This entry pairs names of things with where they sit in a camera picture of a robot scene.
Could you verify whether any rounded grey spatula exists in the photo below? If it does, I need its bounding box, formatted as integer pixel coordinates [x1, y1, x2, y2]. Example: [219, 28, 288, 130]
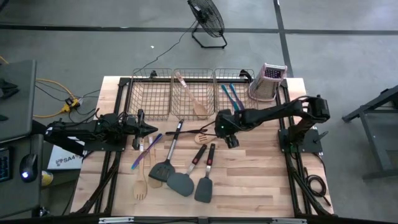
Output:
[166, 143, 208, 198]

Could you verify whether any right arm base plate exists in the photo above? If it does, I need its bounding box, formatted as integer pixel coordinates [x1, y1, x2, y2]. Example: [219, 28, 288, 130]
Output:
[277, 128, 324, 154]

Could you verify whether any rectangular grey spatula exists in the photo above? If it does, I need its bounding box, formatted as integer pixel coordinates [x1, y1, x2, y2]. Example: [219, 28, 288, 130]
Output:
[194, 142, 216, 204]

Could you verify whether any black desk leg frame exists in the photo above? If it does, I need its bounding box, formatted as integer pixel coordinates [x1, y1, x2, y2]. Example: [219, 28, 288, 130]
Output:
[341, 83, 398, 181]

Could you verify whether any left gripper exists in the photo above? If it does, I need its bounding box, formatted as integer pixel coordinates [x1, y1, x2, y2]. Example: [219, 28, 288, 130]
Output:
[119, 108, 159, 151]

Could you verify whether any black rig crossbar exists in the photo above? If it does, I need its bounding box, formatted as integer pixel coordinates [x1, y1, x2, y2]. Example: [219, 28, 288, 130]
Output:
[0, 213, 398, 224]

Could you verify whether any copper wire basket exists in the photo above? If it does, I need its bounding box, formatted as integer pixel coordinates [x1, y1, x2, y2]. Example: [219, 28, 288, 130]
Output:
[126, 68, 174, 121]
[170, 68, 217, 121]
[213, 68, 259, 121]

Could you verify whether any yellow power adapter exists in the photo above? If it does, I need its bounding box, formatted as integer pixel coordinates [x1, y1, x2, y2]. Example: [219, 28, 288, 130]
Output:
[60, 96, 82, 114]

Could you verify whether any black clamp lever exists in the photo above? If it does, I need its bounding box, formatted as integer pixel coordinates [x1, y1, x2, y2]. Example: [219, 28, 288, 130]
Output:
[313, 130, 329, 144]

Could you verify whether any black desk support bar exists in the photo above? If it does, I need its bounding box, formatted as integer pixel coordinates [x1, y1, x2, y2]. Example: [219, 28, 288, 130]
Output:
[30, 119, 90, 158]

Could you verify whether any grey desk with keyboard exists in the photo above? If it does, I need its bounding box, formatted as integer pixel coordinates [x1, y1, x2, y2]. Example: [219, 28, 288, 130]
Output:
[0, 133, 44, 220]

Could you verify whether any black floor fan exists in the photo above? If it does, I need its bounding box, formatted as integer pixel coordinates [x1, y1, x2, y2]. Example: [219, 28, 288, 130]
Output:
[187, 0, 228, 50]

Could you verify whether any slotted black steel-handled spatula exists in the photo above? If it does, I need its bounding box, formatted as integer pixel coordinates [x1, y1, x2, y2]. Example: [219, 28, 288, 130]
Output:
[148, 119, 185, 183]

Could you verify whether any black computer mouse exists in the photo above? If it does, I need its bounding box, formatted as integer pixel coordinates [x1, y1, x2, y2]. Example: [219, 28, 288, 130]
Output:
[19, 152, 39, 184]

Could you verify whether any silver bracket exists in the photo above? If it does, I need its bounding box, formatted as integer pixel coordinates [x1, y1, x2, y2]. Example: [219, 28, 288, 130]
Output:
[271, 217, 308, 224]
[98, 217, 135, 224]

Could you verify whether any black object on desk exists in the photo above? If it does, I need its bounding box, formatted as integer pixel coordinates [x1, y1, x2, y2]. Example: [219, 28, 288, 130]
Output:
[0, 77, 20, 100]

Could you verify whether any black fan power cable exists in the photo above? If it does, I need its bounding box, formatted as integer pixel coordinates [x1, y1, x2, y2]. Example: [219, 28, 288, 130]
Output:
[133, 20, 198, 75]

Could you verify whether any black floor cable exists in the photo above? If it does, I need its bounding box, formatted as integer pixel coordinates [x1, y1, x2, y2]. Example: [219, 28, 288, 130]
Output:
[34, 83, 101, 125]

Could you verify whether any pink handled box grater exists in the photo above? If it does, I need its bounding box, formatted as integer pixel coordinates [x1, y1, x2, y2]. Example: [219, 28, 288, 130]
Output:
[248, 63, 289, 103]

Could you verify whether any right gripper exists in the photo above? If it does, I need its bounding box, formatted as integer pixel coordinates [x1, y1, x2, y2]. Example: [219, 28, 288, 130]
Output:
[214, 108, 243, 149]

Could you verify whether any yellow cup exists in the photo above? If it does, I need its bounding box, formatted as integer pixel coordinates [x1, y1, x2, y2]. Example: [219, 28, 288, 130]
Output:
[40, 170, 54, 187]

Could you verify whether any wooden fork spoon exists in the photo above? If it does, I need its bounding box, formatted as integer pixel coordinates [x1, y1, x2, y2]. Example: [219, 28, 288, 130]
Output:
[133, 138, 148, 201]

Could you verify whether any white printed cardboard box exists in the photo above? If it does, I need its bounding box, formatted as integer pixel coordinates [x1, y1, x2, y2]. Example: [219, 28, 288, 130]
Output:
[47, 144, 84, 171]

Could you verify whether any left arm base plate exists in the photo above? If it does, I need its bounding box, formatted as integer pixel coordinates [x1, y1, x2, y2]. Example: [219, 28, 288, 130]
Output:
[83, 128, 128, 152]

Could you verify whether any plain wooden spatula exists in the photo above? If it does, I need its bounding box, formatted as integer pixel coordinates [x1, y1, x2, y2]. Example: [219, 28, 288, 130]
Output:
[146, 135, 164, 189]

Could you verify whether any grey desk top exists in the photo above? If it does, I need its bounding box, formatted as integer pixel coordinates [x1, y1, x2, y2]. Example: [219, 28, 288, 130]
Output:
[0, 58, 37, 144]

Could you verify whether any backlit keyboard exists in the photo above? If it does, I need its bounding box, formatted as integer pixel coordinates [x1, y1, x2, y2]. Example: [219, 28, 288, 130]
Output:
[0, 146, 14, 184]

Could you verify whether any coiled black cable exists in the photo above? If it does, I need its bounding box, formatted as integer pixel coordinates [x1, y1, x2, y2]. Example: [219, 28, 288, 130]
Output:
[303, 166, 332, 208]

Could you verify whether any yellow extension cable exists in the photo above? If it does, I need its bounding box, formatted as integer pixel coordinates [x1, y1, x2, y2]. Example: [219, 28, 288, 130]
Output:
[0, 55, 77, 119]

